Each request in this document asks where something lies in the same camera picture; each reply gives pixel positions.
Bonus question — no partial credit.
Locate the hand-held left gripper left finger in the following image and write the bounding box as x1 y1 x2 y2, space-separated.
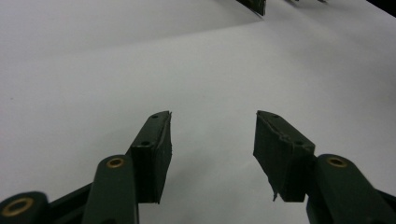
125 110 173 204

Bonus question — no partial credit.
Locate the black plastic-wrapped magazine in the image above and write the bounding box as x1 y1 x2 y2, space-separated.
235 0 267 17

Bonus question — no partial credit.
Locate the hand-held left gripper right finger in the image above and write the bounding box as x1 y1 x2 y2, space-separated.
252 109 317 203

